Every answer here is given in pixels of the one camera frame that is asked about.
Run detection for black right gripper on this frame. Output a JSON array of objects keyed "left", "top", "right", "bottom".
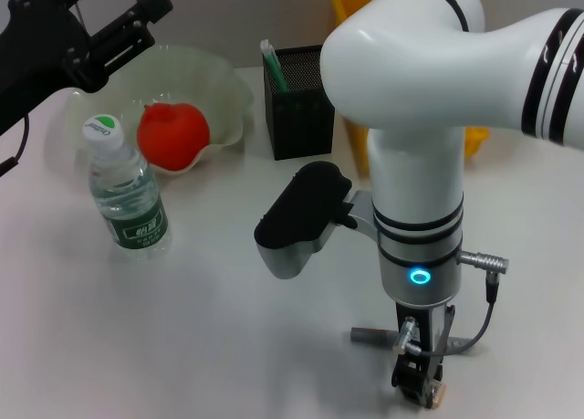
[{"left": 391, "top": 301, "right": 458, "bottom": 407}]

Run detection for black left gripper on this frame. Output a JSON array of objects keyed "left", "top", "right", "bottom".
[{"left": 0, "top": 0, "right": 175, "bottom": 138}]

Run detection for beige barcode eraser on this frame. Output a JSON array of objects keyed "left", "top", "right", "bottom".
[{"left": 427, "top": 380, "right": 446, "bottom": 409}]

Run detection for red tomato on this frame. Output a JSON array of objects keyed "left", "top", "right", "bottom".
[{"left": 136, "top": 101, "right": 212, "bottom": 172}]

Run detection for mint green utility knife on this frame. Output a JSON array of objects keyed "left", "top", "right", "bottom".
[{"left": 259, "top": 38, "right": 290, "bottom": 93}]

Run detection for clear green-label water bottle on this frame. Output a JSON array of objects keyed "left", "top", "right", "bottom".
[{"left": 81, "top": 113, "right": 172, "bottom": 261}]

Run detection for grey marker pen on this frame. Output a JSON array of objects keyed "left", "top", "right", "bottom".
[{"left": 349, "top": 327, "right": 472, "bottom": 352}]

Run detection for pale green wavy fruit plate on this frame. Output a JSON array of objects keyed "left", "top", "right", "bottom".
[{"left": 66, "top": 44, "right": 255, "bottom": 176}]

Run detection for black mesh pen holder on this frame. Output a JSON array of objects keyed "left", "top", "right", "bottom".
[{"left": 262, "top": 44, "right": 337, "bottom": 162}]

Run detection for yellow plastic bin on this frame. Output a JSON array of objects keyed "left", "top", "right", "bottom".
[{"left": 330, "top": 0, "right": 492, "bottom": 170}]

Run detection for grey right arm cable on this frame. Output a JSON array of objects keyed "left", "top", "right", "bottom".
[{"left": 391, "top": 249, "right": 511, "bottom": 360}]

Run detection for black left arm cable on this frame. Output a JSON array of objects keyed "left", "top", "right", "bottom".
[{"left": 0, "top": 115, "right": 31, "bottom": 177}]

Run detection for black silver wrist camera housing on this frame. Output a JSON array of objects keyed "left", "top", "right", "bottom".
[{"left": 254, "top": 161, "right": 380, "bottom": 280}]

